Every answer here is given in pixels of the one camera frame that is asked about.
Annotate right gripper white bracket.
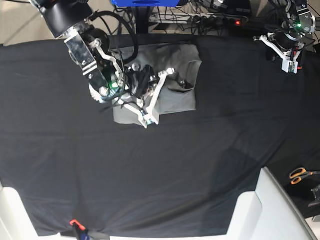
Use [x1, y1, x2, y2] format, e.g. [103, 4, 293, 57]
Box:
[117, 64, 175, 129]

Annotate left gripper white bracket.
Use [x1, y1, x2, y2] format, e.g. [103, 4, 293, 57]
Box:
[253, 31, 306, 74]

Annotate grey T-shirt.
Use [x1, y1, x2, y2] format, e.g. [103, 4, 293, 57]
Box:
[126, 43, 202, 115]

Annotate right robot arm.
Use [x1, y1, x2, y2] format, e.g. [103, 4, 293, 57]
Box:
[30, 0, 175, 128]

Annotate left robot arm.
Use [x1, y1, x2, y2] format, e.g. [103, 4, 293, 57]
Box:
[253, 0, 320, 74]

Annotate red black clamp right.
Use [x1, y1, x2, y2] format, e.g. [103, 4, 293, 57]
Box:
[294, 47, 304, 70]

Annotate black table cloth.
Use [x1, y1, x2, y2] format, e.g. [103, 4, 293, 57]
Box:
[0, 36, 320, 238]

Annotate white power strip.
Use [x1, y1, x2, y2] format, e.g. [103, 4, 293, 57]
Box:
[149, 12, 224, 24]

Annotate black stand pole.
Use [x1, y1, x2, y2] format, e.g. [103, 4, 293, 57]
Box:
[134, 7, 151, 35]

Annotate blue box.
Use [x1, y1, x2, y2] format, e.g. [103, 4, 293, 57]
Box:
[111, 0, 180, 8]

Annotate black tool right edge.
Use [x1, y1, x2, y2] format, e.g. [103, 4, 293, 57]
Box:
[308, 185, 320, 208]

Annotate red blue clamp bottom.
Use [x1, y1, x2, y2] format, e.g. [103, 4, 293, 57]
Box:
[69, 219, 91, 240]

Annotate orange handled scissors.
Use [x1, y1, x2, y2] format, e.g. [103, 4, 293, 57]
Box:
[289, 167, 320, 185]

